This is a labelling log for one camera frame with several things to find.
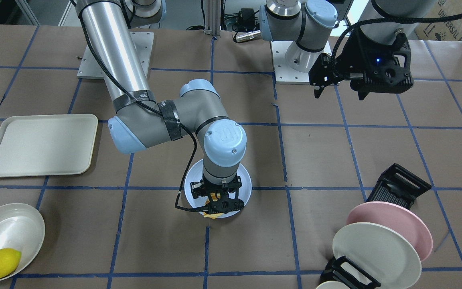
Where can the cream plate in rack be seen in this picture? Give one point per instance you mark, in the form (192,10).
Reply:
(381,252)

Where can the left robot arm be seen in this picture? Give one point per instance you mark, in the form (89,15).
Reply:
(310,23)

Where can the cream rectangular tray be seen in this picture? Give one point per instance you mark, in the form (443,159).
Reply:
(43,145)

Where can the bread roll croissant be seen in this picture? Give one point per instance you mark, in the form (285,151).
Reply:
(211,203)

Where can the black dish rack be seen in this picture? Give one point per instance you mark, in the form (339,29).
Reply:
(396,185)

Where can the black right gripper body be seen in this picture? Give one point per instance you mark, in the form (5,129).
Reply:
(196,188)

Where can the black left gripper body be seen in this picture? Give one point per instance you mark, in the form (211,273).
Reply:
(353,51)

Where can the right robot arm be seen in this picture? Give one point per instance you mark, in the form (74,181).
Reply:
(141,122)

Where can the cream round dish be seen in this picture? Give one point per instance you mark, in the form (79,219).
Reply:
(22,228)

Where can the cream bowl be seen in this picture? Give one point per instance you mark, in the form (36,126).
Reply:
(332,285)

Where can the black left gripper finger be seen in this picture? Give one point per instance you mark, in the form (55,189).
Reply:
(318,90)

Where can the pink plate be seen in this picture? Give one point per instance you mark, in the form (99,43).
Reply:
(399,219)

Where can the light blue plate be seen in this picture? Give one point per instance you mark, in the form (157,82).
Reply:
(195,174)

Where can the aluminium frame post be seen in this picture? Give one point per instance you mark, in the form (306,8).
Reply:
(213,17)

